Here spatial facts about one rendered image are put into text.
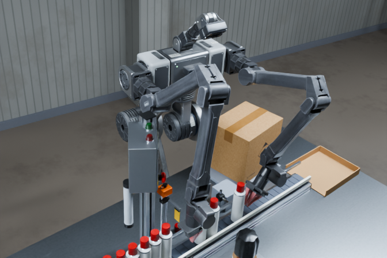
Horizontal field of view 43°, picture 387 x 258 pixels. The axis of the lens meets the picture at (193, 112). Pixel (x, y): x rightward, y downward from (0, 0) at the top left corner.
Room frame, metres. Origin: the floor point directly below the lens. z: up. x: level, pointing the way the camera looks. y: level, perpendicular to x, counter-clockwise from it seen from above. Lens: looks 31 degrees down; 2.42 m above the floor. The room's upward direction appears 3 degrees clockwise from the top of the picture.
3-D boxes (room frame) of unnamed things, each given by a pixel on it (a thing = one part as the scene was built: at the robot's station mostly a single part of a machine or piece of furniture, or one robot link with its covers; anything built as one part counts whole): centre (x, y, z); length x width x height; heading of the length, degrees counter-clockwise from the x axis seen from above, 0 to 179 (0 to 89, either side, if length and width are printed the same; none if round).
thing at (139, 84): (1.76, 0.20, 1.45); 0.09 x 0.08 x 0.12; 126
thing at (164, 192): (1.43, 0.07, 1.05); 0.10 x 0.04 x 0.33; 43
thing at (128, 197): (1.36, 0.22, 1.18); 0.04 x 0.04 x 0.21
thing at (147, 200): (1.48, 0.16, 1.17); 0.04 x 0.04 x 0.67; 43
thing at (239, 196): (1.64, -0.22, 0.98); 0.05 x 0.05 x 0.20
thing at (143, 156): (1.39, 0.17, 1.38); 0.17 x 0.10 x 0.19; 8
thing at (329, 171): (2.08, -0.70, 0.85); 0.30 x 0.26 x 0.04; 133
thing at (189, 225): (1.37, -0.02, 1.12); 0.10 x 0.07 x 0.07; 133
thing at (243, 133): (2.10, -0.27, 0.99); 0.30 x 0.24 x 0.27; 141
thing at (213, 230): (1.53, -0.11, 0.98); 0.05 x 0.05 x 0.20
